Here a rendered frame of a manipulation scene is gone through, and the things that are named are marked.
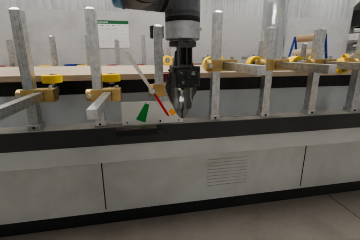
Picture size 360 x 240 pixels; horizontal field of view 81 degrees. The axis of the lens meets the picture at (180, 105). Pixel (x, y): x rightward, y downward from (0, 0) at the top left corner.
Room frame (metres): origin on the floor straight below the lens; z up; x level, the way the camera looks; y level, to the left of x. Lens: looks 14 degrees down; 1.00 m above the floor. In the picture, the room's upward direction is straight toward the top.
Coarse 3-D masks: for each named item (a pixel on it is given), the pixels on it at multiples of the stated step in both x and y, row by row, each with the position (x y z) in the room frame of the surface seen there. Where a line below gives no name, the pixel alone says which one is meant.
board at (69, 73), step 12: (0, 72) 1.11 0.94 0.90; (12, 72) 1.11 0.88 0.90; (36, 72) 1.11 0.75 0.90; (48, 72) 1.11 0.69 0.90; (60, 72) 1.10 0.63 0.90; (72, 72) 1.10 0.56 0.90; (84, 72) 1.10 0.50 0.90; (108, 72) 1.10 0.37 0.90; (120, 72) 1.10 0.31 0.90; (132, 72) 1.10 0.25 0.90; (144, 72) 1.10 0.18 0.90; (204, 72) 1.09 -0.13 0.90; (228, 72) 1.11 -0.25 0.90; (240, 72) 1.12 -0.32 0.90; (276, 72) 1.16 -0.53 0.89; (288, 72) 1.17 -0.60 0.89; (300, 72) 1.18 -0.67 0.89; (336, 72) 1.22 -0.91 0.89; (348, 72) 1.24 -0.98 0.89
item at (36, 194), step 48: (0, 96) 0.96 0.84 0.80; (144, 96) 1.08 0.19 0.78; (240, 96) 1.17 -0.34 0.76; (288, 96) 1.22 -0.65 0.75; (336, 96) 1.28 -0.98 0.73; (336, 144) 1.29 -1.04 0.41; (0, 192) 0.95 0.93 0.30; (48, 192) 0.99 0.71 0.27; (96, 192) 1.03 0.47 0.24; (144, 192) 1.07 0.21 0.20; (192, 192) 1.12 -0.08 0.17; (240, 192) 1.18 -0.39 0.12; (288, 192) 1.27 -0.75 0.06; (336, 192) 1.34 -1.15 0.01
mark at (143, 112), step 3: (144, 105) 0.86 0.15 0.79; (147, 105) 0.86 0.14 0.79; (144, 108) 0.86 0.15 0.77; (147, 108) 0.86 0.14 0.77; (141, 111) 0.85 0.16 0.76; (144, 111) 0.86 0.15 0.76; (147, 111) 0.86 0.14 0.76; (141, 114) 0.85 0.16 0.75; (144, 114) 0.86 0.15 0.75; (138, 117) 0.85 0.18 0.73; (141, 117) 0.85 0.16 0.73; (144, 117) 0.86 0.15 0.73; (138, 120) 0.85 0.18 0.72; (141, 120) 0.85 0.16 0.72; (144, 120) 0.86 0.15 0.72
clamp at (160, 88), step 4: (152, 84) 0.88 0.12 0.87; (160, 84) 0.88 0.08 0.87; (164, 84) 0.88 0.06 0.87; (148, 88) 0.87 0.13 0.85; (156, 88) 0.87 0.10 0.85; (160, 88) 0.87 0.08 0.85; (164, 88) 0.87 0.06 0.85; (148, 92) 0.90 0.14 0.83; (156, 92) 0.87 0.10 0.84; (160, 92) 0.87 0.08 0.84; (164, 92) 0.87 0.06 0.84
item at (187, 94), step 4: (188, 88) 0.58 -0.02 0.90; (192, 88) 0.59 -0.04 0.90; (184, 92) 0.59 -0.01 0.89; (188, 92) 0.58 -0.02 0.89; (184, 96) 0.58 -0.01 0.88; (188, 96) 0.58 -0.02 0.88; (184, 100) 0.59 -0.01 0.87; (188, 100) 0.58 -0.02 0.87; (184, 104) 0.58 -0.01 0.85; (188, 104) 0.57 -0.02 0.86; (184, 108) 0.58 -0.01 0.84; (188, 108) 0.57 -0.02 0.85; (184, 112) 0.58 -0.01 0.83; (184, 116) 0.58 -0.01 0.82
